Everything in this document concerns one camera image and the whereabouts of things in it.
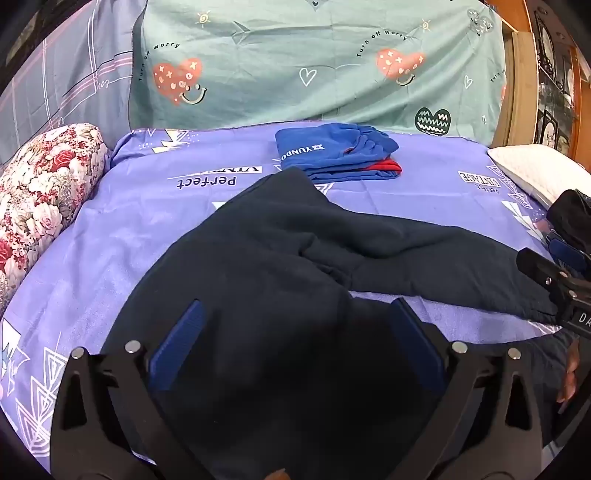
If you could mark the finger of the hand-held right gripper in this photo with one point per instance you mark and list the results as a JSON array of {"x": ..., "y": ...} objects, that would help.
[
  {"x": 540, "y": 270},
  {"x": 564, "y": 251}
]

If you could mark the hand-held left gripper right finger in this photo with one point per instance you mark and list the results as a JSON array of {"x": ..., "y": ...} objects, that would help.
[{"x": 415, "y": 341}]

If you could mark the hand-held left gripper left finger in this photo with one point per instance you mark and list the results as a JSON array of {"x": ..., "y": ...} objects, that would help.
[{"x": 178, "y": 341}]

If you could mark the dark navy pants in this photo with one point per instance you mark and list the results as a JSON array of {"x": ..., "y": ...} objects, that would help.
[{"x": 277, "y": 277}]

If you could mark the person's right hand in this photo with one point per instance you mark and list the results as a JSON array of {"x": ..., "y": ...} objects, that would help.
[{"x": 569, "y": 374}]

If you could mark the pile of dark clothes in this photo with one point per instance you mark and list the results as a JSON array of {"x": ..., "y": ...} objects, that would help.
[{"x": 572, "y": 210}]

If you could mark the white pillow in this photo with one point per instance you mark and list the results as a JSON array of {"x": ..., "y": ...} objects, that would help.
[{"x": 531, "y": 168}]

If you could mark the purple printed bedsheet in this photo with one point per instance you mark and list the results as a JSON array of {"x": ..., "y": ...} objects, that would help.
[{"x": 138, "y": 221}]

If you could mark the folded red garment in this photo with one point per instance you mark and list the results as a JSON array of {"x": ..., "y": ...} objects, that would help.
[{"x": 385, "y": 167}]

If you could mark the wooden display cabinet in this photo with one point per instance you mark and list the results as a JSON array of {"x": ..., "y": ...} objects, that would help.
[{"x": 545, "y": 69}]

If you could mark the floral pillow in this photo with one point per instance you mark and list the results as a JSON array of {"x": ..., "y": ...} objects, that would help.
[{"x": 46, "y": 194}]

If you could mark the folded blue and red clothes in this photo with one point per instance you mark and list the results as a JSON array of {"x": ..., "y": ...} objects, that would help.
[{"x": 332, "y": 147}]

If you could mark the grey plaid cloth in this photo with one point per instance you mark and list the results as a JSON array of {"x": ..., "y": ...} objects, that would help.
[{"x": 55, "y": 83}]

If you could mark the green heart print sheet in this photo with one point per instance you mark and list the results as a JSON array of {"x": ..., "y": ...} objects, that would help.
[{"x": 277, "y": 46}]

